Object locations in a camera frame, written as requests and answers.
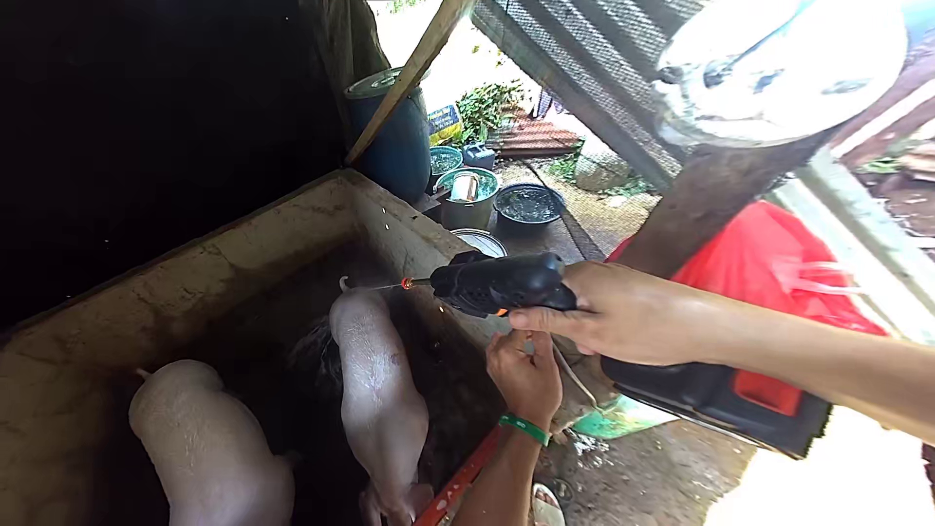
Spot person's right hand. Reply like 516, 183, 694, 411
509, 262, 720, 366

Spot person's left hand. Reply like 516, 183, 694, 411
486, 329, 564, 432

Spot black spray gun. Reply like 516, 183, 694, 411
401, 250, 578, 319

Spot person's right forearm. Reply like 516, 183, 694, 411
705, 291, 935, 446

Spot round white-rimmed basin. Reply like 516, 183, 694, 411
450, 228, 508, 260

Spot green and white sack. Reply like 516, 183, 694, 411
570, 394, 679, 441

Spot black water basin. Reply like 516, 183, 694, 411
493, 183, 565, 235

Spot bucket with green water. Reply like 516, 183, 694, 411
435, 167, 503, 232

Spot black mesh net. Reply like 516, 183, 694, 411
519, 158, 662, 264

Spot red metal bar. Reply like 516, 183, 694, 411
412, 426, 503, 526

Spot large grey rock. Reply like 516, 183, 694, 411
575, 139, 632, 192

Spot black and red case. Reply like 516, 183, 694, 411
599, 354, 834, 460

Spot pale pig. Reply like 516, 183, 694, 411
329, 275, 435, 526
129, 359, 297, 526

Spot blue jerrycan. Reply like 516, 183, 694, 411
462, 142, 496, 172

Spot rusty corrugated sheet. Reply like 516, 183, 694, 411
488, 107, 580, 159

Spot green water basin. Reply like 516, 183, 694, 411
429, 145, 465, 192

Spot green leafy plants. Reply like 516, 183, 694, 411
456, 80, 525, 145

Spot yellow and blue sack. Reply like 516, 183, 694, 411
427, 103, 463, 146

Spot blue plastic barrel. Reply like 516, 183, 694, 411
344, 67, 432, 203

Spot red plastic bag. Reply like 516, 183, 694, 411
606, 201, 888, 338

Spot grey corrugated metal sheet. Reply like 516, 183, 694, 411
471, 0, 702, 194

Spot wooden pole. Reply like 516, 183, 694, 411
344, 0, 472, 167

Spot pale metal beam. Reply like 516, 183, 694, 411
773, 150, 935, 344

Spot thin pale hose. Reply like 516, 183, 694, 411
552, 342, 600, 409

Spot thick brown wooden post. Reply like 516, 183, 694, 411
605, 123, 842, 280

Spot concrete pigpen wall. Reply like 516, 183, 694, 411
0, 168, 512, 526

